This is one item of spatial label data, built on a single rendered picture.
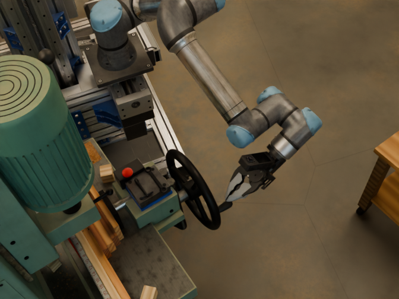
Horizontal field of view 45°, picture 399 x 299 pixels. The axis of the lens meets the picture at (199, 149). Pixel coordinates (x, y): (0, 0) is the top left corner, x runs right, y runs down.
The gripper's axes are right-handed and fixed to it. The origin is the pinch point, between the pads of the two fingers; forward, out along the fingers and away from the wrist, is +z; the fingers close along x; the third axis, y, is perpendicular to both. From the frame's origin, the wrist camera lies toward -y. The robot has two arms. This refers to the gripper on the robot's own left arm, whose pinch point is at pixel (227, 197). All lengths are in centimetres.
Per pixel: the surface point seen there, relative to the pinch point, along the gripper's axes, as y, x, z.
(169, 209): -13.7, 3.9, 12.3
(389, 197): 98, -12, -36
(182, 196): -2.9, 9.7, 10.1
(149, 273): -20.1, -8.9, 25.0
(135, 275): -21.8, -7.0, 28.0
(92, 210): -36.3, 7.2, 21.1
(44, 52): -64, 24, -3
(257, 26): 133, 131, -60
